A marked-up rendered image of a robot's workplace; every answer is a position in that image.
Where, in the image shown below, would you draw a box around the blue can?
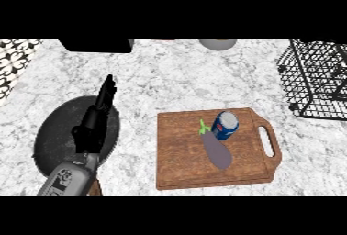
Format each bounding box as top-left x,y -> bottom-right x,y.
210,110 -> 241,141

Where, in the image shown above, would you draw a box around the black wire tiered basket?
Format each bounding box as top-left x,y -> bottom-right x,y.
276,39 -> 347,122

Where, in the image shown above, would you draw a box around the grey round bowl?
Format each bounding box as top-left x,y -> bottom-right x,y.
198,39 -> 239,51

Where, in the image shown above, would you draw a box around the brown wooden block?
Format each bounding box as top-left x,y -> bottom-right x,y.
86,179 -> 105,196

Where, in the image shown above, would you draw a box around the black box appliance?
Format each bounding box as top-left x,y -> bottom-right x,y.
57,39 -> 136,54

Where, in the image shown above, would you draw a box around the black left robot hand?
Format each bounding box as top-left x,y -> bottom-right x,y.
71,73 -> 118,154

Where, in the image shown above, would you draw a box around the brown wooden cutting board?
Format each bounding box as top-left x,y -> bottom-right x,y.
155,106 -> 283,191

